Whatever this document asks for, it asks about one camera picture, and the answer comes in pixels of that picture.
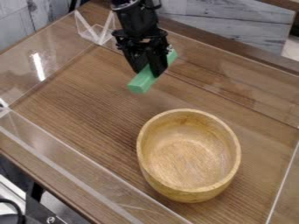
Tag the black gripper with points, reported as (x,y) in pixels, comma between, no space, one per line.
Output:
(144,49)

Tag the green rectangular block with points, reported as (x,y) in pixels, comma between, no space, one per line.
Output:
(140,84)

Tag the brown wooden bowl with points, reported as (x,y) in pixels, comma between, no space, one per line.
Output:
(189,154)

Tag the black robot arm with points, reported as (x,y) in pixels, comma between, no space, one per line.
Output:
(136,16)

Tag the clear acrylic corner bracket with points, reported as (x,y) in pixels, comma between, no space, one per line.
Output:
(99,34)

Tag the clear acrylic tray wall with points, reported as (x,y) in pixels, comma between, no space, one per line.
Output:
(88,186)

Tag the black table leg bracket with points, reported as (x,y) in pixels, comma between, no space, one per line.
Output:
(36,213)

